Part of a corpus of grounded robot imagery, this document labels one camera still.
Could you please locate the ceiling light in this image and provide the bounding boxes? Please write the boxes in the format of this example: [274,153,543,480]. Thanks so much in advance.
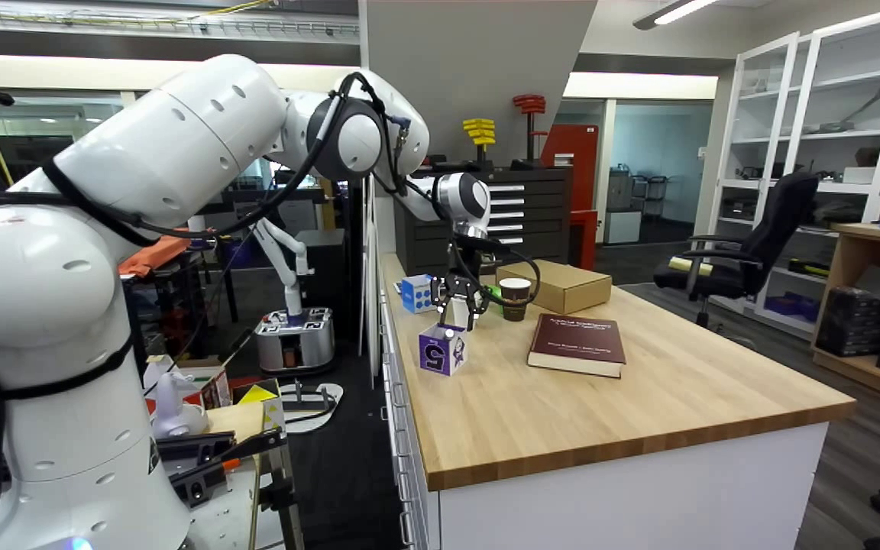
[632,0,720,31]

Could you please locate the blue and white cube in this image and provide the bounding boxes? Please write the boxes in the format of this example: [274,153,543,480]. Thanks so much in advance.
[400,274,435,315]

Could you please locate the white glass-door cabinet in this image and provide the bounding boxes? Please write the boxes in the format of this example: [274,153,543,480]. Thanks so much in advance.
[710,2,880,338]

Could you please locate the purple and white box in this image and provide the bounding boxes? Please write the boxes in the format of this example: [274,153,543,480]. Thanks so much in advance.
[418,322,469,377]

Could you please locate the yellow and white box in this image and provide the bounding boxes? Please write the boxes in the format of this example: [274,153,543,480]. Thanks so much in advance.
[232,379,287,433]

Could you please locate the red cabinet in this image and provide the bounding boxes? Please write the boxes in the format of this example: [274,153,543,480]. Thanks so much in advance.
[539,123,600,270]

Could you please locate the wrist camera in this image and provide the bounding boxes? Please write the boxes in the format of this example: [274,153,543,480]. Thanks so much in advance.
[451,233,513,257]

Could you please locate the brown paper cup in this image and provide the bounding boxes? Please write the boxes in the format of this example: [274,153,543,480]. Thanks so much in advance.
[498,277,533,322]

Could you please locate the red stacked stand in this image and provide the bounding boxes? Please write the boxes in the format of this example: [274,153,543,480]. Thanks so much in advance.
[512,93,548,166]

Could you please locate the orange cloth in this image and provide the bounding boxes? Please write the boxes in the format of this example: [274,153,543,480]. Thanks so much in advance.
[118,232,193,279]

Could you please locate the yellow stacked stand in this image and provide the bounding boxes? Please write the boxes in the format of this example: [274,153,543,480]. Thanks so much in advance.
[462,118,497,167]

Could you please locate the black drawer cabinet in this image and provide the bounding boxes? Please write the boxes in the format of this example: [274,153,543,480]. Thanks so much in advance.
[393,166,573,277]

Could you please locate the maroon hardcover book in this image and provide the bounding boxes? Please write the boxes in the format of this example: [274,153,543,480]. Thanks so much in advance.
[526,312,628,380]

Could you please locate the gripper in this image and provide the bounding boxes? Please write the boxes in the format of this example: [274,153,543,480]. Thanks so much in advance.
[432,254,491,332]

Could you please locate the cardboard box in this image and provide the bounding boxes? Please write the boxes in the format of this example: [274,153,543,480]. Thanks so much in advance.
[495,259,613,315]

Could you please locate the wooden shelf unit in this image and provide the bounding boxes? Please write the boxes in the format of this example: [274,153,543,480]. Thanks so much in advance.
[812,222,880,400]

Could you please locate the stack of black boxes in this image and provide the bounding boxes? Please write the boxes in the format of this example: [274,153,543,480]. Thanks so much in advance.
[816,286,880,358]

